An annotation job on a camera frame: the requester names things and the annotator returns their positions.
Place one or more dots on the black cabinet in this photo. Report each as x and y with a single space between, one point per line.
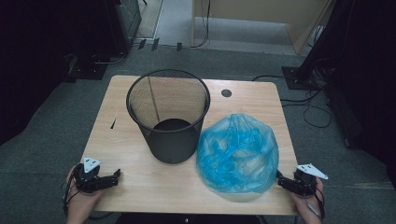
126 21

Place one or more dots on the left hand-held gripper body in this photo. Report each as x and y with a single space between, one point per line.
88 182

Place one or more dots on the person's left hand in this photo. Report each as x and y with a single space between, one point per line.
81 202

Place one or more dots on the person's right hand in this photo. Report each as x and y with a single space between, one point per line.
308 203

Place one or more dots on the black flat stand base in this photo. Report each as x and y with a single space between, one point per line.
295 79
87 71

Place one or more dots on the blue plastic garbage bag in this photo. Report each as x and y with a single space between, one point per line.
238 152

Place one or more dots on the black curtain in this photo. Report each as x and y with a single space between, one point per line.
37 62
367 77

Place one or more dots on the black mesh wastebasket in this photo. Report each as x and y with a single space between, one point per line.
174 147

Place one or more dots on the light wooden partition desk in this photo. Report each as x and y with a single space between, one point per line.
299 18

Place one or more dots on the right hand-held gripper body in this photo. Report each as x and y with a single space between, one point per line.
305 185

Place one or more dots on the black round table grommet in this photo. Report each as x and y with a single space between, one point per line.
226 93

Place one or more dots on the dark floor tape strip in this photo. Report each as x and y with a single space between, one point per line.
179 46
142 44
155 44

